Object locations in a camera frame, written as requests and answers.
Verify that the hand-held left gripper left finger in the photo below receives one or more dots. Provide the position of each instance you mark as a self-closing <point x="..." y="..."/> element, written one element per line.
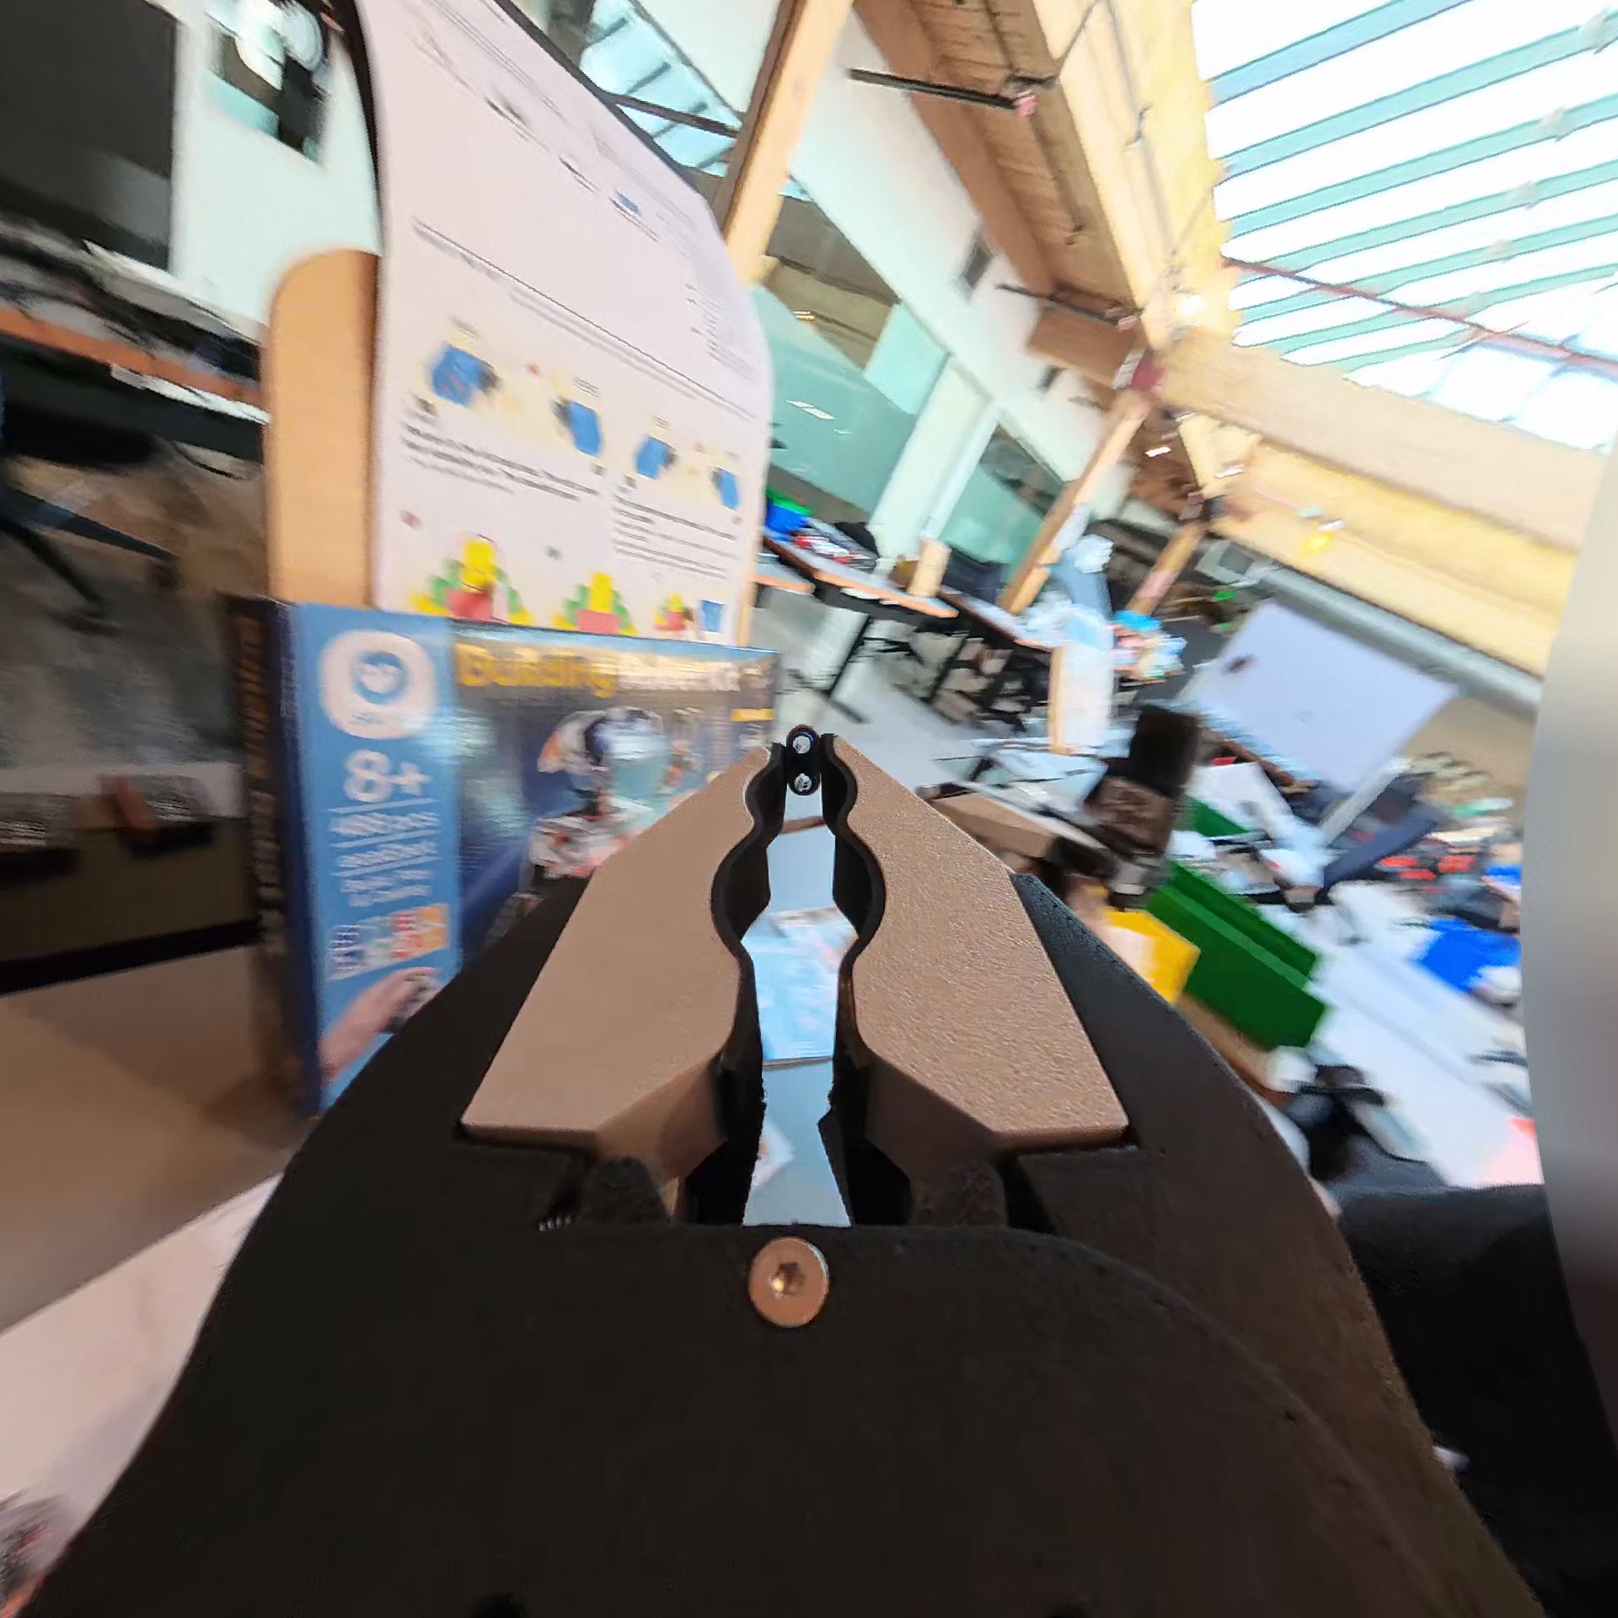
<point x="631" y="973"/>

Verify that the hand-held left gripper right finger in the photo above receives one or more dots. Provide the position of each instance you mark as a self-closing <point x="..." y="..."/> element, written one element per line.
<point x="972" y="973"/>

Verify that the small black toy pin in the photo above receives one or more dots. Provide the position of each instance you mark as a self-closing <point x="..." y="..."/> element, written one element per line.
<point x="801" y="756"/>

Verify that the small yellow bin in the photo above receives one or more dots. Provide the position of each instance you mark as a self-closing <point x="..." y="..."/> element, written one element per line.
<point x="1150" y="948"/>

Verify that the green plastic bin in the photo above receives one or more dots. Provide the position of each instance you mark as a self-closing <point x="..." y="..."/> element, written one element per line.
<point x="1244" y="962"/>

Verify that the blue building kit box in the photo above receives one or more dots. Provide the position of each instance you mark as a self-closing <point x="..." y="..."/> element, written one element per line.
<point x="379" y="810"/>

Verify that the row of background work tables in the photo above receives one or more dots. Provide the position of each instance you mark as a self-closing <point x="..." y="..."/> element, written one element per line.
<point x="909" y="602"/>

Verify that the white board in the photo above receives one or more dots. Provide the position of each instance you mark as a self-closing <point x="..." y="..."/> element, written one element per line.
<point x="1313" y="690"/>

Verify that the white round column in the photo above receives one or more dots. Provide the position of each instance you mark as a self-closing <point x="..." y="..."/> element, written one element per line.
<point x="1573" y="885"/>

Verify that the wooden board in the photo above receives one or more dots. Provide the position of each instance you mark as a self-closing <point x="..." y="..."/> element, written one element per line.
<point x="321" y="430"/>

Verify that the white printed instruction poster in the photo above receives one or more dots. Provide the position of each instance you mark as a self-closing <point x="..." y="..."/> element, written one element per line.
<point x="556" y="328"/>

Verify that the white paper sheet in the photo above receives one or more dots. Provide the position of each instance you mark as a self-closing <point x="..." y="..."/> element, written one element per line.
<point x="100" y="1391"/>

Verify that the black monitor screen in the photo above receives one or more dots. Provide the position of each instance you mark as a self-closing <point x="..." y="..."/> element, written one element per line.
<point x="82" y="126"/>

